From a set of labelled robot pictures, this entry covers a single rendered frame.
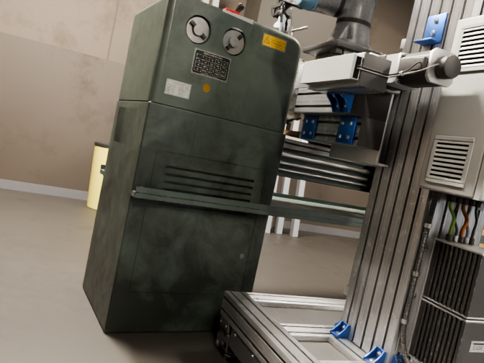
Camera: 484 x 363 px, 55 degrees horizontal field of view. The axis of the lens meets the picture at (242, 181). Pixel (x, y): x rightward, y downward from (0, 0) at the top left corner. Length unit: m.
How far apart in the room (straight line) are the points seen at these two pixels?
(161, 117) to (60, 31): 2.89
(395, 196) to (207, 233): 0.75
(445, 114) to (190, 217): 0.97
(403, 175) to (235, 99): 0.71
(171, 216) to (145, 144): 0.29
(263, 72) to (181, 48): 0.35
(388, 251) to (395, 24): 4.58
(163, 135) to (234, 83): 0.34
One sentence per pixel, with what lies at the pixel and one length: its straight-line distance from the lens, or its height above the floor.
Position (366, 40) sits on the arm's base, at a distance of 1.64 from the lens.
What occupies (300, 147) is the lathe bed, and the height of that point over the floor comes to 0.83.
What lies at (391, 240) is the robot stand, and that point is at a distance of 1.50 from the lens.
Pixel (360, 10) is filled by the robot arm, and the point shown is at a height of 1.29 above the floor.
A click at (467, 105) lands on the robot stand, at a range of 1.33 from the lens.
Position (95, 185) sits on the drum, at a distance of 4.12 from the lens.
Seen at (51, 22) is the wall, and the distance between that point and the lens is 4.52.
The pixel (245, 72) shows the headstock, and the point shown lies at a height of 1.06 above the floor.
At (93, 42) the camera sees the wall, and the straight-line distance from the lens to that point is 4.52.
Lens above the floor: 0.77
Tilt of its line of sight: 4 degrees down
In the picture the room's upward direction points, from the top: 12 degrees clockwise
